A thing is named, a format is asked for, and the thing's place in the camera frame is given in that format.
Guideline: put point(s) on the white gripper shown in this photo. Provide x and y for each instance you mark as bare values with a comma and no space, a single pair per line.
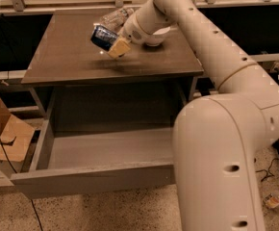
131,28

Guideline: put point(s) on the blue pepsi can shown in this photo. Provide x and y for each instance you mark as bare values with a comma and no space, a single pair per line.
103,37

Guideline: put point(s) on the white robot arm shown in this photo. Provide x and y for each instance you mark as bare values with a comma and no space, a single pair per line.
215,137

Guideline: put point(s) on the grey cabinet with glossy top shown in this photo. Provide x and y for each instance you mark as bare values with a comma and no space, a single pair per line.
69,58

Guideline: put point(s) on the open grey top drawer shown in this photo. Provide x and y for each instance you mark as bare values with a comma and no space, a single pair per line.
104,139

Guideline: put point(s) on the clear plastic water bottle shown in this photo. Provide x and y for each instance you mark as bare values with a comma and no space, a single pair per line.
116,19

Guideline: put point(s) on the white ceramic bowl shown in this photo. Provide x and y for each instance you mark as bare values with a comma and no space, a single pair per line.
158,37

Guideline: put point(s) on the brown cardboard box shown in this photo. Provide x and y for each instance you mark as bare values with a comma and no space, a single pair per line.
15,138

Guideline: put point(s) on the small snack wrapper on floor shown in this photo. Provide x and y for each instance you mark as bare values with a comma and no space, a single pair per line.
271,201

